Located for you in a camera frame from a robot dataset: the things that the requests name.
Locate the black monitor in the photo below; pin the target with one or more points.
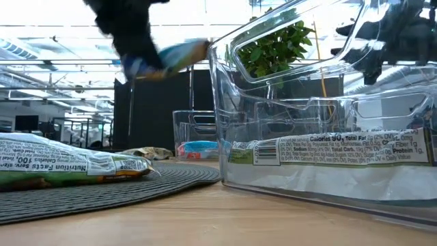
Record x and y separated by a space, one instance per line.
26 123

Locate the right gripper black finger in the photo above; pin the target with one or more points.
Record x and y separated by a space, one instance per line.
355 30
355 53

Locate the green brown granola bar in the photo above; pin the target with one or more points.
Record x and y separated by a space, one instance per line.
150 153

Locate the black partition panel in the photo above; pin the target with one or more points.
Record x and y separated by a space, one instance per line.
153 112

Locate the green plant in black pot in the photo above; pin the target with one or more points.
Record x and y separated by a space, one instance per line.
273 51

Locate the white green granola bar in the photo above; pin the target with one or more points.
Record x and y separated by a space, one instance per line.
51 157
341 148

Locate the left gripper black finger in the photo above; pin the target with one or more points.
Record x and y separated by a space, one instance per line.
140 51

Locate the round grey placemat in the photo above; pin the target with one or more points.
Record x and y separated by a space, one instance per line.
102 201

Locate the clear plastic bin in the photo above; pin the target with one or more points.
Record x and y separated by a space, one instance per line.
345 102
184 126
307 191

